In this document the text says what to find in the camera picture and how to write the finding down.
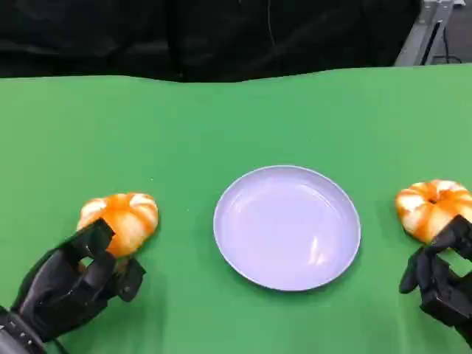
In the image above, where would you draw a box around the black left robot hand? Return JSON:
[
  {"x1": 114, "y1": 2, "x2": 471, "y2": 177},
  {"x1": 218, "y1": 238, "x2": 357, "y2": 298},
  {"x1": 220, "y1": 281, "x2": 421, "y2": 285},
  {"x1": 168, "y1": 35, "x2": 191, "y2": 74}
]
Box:
[{"x1": 10, "y1": 217, "x2": 147, "y2": 342}]

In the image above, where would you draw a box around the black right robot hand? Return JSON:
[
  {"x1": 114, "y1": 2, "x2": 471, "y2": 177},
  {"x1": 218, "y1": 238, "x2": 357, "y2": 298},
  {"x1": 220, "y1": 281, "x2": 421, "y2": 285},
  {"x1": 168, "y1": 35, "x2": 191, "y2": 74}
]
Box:
[{"x1": 399, "y1": 214, "x2": 472, "y2": 347}]

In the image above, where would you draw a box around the orange and white bread roll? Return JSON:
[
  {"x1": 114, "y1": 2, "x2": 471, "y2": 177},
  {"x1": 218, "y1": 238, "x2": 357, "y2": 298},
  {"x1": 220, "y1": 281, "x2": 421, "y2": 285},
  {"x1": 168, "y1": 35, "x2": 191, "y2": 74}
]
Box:
[
  {"x1": 395, "y1": 179, "x2": 472, "y2": 244},
  {"x1": 76, "y1": 191, "x2": 159, "y2": 258}
]

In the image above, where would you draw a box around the lilac plate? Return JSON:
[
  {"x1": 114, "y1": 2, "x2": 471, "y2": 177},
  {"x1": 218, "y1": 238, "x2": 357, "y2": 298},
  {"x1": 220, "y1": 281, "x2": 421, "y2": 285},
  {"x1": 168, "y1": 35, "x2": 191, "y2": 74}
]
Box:
[{"x1": 212, "y1": 164, "x2": 361, "y2": 292}]

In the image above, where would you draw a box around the black backdrop curtain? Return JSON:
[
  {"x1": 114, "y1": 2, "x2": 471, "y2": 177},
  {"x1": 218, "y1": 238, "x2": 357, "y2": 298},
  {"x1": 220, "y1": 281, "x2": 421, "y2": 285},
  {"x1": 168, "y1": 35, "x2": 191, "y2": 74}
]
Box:
[{"x1": 0, "y1": 0, "x2": 423, "y2": 83}]

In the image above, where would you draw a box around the black cable by frame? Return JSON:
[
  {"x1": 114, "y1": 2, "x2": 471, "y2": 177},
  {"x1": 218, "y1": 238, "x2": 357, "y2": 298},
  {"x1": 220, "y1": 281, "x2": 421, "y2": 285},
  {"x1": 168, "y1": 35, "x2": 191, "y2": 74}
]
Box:
[{"x1": 431, "y1": 21, "x2": 468, "y2": 64}]

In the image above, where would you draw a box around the grey metal frame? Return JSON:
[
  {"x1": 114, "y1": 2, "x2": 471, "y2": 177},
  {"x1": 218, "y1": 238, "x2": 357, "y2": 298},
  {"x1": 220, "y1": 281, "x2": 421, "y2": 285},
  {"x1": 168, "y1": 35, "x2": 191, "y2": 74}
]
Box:
[{"x1": 395, "y1": 0, "x2": 472, "y2": 67}]

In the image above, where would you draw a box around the thin black hanging cable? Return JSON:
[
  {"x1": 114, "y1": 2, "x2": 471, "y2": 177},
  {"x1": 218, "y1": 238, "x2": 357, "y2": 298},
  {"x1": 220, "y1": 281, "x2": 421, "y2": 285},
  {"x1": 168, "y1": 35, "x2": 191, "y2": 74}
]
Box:
[{"x1": 267, "y1": 0, "x2": 278, "y2": 47}]

